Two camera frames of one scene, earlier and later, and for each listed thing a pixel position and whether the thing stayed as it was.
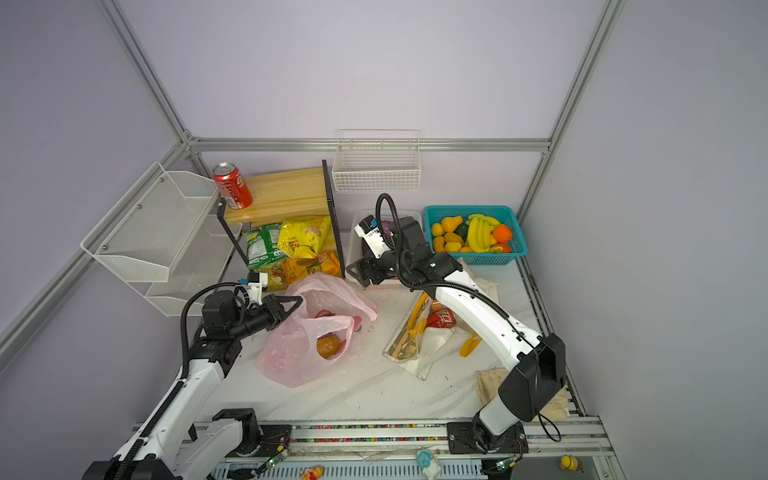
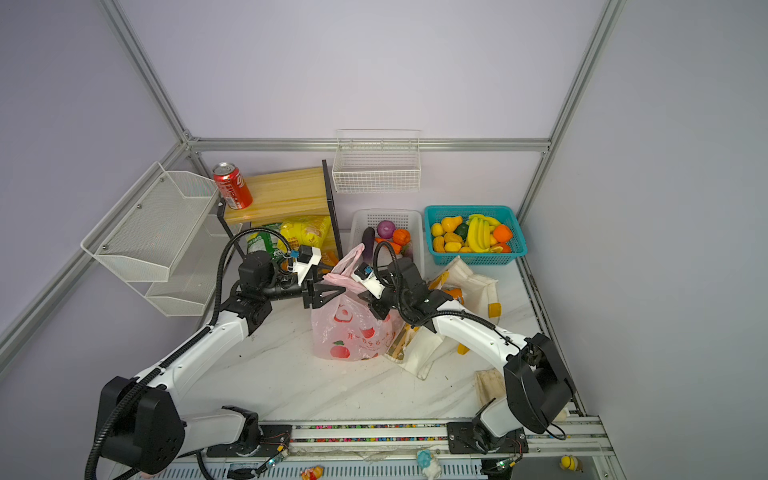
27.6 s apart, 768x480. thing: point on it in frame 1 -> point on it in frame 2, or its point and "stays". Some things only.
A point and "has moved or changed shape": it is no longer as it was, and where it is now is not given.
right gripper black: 370,265 -> 374,305
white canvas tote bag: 426,340 stays
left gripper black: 271,304 -> 311,296
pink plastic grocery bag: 323,332 has moved or changed shape
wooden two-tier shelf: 299,193 stays
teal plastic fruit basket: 481,235 stays
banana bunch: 479,232 stays
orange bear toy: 313,473 stays
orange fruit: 502,233 stays
